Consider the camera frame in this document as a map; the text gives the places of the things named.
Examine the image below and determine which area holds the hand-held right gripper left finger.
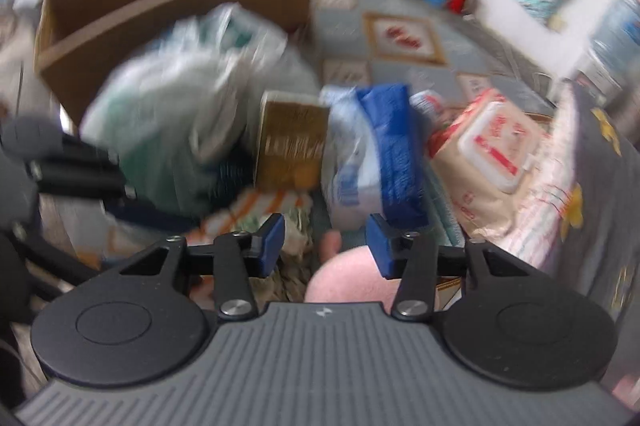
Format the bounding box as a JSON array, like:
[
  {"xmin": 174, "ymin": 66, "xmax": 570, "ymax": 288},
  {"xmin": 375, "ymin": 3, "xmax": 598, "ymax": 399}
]
[{"xmin": 120, "ymin": 212, "xmax": 286, "ymax": 319}]

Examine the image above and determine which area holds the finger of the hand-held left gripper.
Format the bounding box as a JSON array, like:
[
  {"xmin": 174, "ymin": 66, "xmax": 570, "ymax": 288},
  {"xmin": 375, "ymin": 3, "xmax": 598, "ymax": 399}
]
[
  {"xmin": 12, "ymin": 225, "xmax": 106, "ymax": 288},
  {"xmin": 30, "ymin": 133, "xmax": 201, "ymax": 232}
]

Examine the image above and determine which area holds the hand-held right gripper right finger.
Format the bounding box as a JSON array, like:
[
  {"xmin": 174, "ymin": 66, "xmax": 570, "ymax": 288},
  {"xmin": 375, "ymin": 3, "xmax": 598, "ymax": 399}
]
[{"xmin": 365, "ymin": 213, "xmax": 526, "ymax": 319}]

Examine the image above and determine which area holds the pink plush toy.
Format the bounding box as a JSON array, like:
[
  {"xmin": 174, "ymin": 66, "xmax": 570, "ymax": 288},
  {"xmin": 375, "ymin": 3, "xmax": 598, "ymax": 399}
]
[{"xmin": 304, "ymin": 230, "xmax": 441, "ymax": 313}]

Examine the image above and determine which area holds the blue white tissue pack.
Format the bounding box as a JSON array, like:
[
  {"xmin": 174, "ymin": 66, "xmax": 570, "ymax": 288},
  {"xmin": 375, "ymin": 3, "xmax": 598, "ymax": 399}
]
[{"xmin": 320, "ymin": 83, "xmax": 433, "ymax": 229}]

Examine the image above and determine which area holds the brown cardboard box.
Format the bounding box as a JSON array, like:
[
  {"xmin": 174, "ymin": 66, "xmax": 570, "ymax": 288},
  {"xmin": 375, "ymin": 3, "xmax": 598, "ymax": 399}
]
[{"xmin": 34, "ymin": 0, "xmax": 317, "ymax": 127}]

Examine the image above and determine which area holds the green fabric scrunchie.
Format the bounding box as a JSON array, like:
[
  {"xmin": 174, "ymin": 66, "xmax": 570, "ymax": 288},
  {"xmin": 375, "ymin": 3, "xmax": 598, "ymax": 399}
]
[{"xmin": 250, "ymin": 206, "xmax": 323, "ymax": 304}]

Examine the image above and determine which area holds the orange striped towel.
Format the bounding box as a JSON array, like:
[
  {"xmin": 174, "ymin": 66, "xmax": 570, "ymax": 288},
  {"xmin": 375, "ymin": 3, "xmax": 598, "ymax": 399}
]
[{"xmin": 192, "ymin": 187, "xmax": 313, "ymax": 252}]

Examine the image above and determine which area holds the gold paper box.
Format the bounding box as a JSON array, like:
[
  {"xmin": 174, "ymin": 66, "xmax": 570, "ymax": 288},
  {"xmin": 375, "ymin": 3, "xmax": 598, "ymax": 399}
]
[{"xmin": 254, "ymin": 90, "xmax": 332, "ymax": 193}]

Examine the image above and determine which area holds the white translucent plastic bag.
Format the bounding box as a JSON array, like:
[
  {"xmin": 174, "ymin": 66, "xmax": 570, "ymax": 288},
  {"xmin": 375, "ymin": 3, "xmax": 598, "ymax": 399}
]
[{"xmin": 80, "ymin": 3, "xmax": 321, "ymax": 217}]

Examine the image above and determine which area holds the pink wet wipes pack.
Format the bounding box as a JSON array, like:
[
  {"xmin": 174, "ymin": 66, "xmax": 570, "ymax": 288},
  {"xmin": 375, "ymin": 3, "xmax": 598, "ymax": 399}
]
[{"xmin": 427, "ymin": 87, "xmax": 547, "ymax": 243}]

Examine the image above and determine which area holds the patterned grey tablecloth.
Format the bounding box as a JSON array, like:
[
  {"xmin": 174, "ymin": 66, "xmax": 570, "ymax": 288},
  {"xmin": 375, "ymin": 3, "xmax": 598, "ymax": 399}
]
[{"xmin": 310, "ymin": 0, "xmax": 556, "ymax": 237}]

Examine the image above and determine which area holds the grey quilt with yellow print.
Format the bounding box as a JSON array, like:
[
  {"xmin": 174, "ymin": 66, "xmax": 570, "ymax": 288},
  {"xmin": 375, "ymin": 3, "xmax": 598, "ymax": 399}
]
[{"xmin": 500, "ymin": 79, "xmax": 640, "ymax": 322}]

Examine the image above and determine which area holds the blue water jug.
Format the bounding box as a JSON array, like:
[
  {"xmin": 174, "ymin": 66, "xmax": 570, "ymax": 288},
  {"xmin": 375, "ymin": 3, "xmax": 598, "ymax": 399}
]
[{"xmin": 582, "ymin": 0, "xmax": 640, "ymax": 94}]

